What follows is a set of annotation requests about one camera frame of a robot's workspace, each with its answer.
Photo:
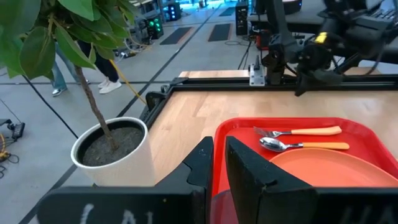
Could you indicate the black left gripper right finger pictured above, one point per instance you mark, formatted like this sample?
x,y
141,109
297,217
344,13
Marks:
x,y
264,193

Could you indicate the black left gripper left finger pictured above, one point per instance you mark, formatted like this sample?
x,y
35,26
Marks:
x,y
186,193

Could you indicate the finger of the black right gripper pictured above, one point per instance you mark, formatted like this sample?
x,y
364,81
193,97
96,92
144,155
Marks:
x,y
303,81
326,77

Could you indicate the red plastic tray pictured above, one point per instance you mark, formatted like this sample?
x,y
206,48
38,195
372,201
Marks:
x,y
239,133

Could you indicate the orange round plate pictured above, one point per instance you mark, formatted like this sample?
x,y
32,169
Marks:
x,y
326,168

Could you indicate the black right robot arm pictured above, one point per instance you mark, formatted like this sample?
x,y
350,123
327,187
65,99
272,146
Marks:
x,y
281,46

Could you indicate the yellow tape tag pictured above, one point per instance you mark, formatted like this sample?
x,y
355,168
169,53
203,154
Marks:
x,y
320,37

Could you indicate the white plant pot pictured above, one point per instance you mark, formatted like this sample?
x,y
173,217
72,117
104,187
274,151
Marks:
x,y
130,171

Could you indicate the black computer tower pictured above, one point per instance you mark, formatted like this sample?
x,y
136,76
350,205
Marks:
x,y
241,18

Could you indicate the black floor mat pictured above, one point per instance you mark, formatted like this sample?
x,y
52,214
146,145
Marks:
x,y
219,32
176,35

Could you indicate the black computer with lit LEDs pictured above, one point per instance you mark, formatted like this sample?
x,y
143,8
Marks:
x,y
174,12
155,28

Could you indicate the person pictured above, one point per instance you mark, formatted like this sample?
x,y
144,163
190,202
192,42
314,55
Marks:
x,y
59,77
107,68

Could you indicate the black power adapter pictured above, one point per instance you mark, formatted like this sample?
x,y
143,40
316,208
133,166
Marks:
x,y
17,130

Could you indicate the green leafy plant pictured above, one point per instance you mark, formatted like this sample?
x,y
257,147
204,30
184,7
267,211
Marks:
x,y
37,46

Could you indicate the grey metal bracket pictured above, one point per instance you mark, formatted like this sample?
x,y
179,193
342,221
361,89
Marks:
x,y
257,77

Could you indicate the black metal table frame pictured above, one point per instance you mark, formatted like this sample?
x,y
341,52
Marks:
x,y
217,84

